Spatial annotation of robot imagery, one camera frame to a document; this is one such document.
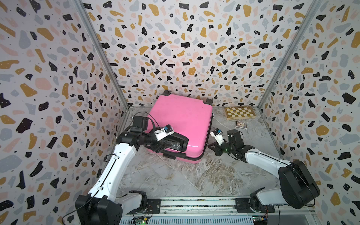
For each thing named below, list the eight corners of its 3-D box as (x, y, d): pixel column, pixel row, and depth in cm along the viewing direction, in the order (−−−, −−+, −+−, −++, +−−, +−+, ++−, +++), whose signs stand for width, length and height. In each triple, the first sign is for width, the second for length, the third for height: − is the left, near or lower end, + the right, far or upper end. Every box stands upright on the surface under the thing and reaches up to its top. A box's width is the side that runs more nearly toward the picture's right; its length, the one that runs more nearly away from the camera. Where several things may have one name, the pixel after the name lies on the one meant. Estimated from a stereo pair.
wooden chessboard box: (226, 119, 115) (227, 118, 113) (224, 107, 124) (224, 105, 122) (256, 119, 115) (257, 118, 113) (251, 107, 124) (252, 106, 122)
